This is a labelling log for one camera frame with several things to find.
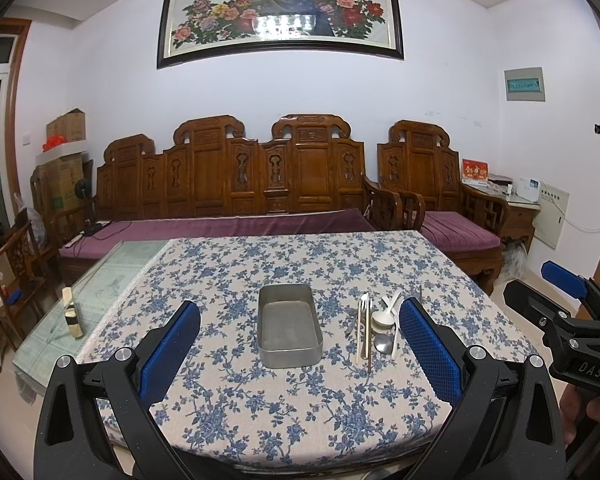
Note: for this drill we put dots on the plastic bag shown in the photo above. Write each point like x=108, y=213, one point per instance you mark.
x=27, y=214

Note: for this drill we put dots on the wall electrical panel box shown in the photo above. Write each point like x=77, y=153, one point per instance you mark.
x=525, y=84

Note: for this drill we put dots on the wooden side table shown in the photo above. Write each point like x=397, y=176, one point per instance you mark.
x=509, y=218

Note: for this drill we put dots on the white plastic fork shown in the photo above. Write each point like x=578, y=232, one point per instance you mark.
x=397, y=329

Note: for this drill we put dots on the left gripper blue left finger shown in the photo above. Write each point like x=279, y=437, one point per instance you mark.
x=162, y=351

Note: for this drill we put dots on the white wall cabinet door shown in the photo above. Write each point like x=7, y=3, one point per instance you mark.
x=548, y=223

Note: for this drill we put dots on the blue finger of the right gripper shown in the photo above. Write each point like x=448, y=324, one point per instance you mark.
x=572, y=284

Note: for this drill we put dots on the steel smiley-handle spoon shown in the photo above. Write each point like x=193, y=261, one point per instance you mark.
x=383, y=343

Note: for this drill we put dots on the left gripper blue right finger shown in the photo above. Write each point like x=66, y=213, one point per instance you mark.
x=426, y=339

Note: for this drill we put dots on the person's right hand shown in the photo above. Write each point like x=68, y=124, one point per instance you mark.
x=573, y=409

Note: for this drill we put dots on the blue floral tablecloth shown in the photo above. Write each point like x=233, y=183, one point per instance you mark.
x=286, y=372

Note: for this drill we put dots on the white router box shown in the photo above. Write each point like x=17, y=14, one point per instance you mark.
x=528, y=189

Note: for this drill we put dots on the framed peacock painting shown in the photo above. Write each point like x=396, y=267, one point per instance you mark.
x=191, y=30

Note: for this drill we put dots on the small wooden chair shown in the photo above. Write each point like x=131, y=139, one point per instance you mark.
x=23, y=279

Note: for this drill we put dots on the metal rectangular tray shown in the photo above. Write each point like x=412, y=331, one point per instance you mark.
x=288, y=332

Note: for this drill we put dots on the carved wooden armchair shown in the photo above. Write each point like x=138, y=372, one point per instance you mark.
x=417, y=163

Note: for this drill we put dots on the black small fan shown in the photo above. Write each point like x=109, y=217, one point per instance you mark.
x=83, y=190

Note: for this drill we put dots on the red greeting card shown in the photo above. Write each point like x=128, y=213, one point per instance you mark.
x=474, y=170

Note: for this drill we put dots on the cream box on table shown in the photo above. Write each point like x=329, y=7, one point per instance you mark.
x=71, y=313

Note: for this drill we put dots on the stacked cardboard boxes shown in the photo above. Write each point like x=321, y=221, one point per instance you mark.
x=63, y=162

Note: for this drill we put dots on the carved wooden sofa bench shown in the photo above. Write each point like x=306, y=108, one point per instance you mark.
x=311, y=164

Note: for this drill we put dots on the cream chopstick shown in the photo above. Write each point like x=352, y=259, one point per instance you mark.
x=363, y=356
x=358, y=327

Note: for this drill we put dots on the white plastic ladle spoon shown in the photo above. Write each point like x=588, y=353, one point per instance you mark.
x=384, y=317

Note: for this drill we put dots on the purple armchair cushion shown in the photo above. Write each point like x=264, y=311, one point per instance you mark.
x=449, y=231

